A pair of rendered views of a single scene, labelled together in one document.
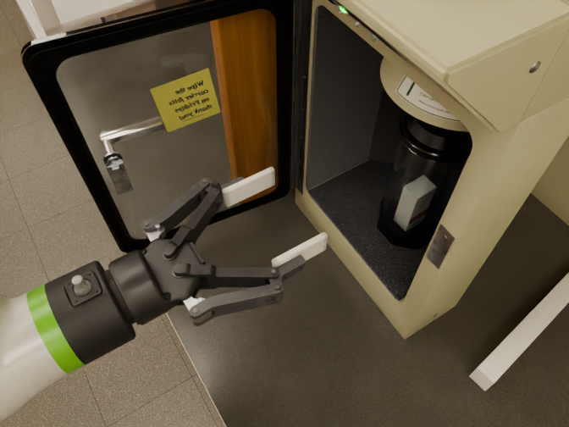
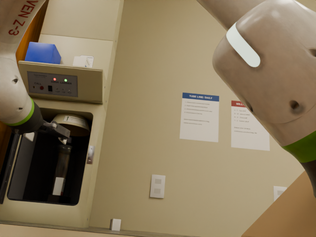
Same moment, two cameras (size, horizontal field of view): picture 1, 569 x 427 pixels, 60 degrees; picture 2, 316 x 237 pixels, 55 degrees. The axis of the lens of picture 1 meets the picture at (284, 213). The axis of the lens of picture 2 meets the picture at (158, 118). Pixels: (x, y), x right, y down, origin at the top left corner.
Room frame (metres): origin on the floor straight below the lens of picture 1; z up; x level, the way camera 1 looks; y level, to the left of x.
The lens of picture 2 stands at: (-0.50, 0.65, 0.97)
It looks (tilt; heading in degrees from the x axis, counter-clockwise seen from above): 20 degrees up; 302
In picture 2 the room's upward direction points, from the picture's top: 5 degrees clockwise
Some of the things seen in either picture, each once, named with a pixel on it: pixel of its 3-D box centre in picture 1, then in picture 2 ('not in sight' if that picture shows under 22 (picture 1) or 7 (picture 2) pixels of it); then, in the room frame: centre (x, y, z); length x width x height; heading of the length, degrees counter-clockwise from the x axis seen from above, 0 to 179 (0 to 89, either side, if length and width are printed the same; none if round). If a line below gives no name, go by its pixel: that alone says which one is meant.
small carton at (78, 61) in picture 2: not in sight; (81, 66); (0.34, -0.09, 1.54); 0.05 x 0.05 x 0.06; 27
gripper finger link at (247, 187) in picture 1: (249, 186); (28, 134); (0.38, 0.04, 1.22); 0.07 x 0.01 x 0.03; 122
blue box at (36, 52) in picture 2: not in sight; (43, 59); (0.47, -0.01, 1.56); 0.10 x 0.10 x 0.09; 32
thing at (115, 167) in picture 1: (119, 176); not in sight; (0.42, 0.22, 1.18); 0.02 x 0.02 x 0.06; 25
